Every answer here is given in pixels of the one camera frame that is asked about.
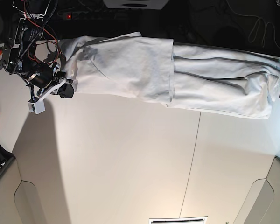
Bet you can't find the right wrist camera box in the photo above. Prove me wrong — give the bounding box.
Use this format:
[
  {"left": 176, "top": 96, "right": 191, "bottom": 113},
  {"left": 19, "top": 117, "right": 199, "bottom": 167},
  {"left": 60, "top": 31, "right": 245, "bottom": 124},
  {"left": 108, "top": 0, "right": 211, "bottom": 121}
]
[{"left": 28, "top": 100, "right": 45, "bottom": 114}]

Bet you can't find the white cable on floor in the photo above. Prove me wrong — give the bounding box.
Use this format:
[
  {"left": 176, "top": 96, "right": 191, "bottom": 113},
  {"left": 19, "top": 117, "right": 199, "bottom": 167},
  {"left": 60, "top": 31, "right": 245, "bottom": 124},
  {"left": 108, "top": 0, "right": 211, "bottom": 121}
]
[{"left": 224, "top": 0, "right": 280, "bottom": 49}]

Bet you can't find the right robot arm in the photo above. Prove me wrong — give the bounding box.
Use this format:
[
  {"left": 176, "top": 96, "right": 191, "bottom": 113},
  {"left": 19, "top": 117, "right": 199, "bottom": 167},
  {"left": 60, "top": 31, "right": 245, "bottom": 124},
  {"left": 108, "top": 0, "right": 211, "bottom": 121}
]
[{"left": 0, "top": 0, "right": 74, "bottom": 103}]

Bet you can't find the power strip with red light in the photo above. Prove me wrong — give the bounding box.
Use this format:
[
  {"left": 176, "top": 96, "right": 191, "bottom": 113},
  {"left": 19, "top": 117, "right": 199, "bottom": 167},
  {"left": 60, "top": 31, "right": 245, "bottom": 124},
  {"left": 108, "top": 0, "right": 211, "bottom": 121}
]
[{"left": 57, "top": 10, "right": 115, "bottom": 20}]

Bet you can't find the white t-shirt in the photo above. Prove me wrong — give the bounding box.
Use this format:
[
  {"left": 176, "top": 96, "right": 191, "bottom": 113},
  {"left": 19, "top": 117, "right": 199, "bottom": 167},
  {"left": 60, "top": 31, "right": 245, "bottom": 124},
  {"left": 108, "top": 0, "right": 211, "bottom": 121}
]
[{"left": 61, "top": 32, "right": 280, "bottom": 119}]

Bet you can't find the white vent grille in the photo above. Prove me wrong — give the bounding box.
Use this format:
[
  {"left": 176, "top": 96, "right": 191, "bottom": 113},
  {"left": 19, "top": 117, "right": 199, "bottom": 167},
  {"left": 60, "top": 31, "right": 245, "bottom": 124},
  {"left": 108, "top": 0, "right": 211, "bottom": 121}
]
[{"left": 149, "top": 217, "right": 208, "bottom": 224}]

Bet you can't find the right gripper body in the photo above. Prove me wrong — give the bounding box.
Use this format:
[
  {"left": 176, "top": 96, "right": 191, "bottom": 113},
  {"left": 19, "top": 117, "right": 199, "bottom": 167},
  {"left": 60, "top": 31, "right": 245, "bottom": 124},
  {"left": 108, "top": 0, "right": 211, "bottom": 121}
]
[{"left": 25, "top": 63, "right": 60, "bottom": 89}]

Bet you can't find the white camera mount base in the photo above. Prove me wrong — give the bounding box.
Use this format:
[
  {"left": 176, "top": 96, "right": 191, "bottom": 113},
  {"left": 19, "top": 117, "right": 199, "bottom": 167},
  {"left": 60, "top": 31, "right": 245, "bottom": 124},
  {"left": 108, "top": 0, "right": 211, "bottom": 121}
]
[{"left": 103, "top": 0, "right": 169, "bottom": 10}]

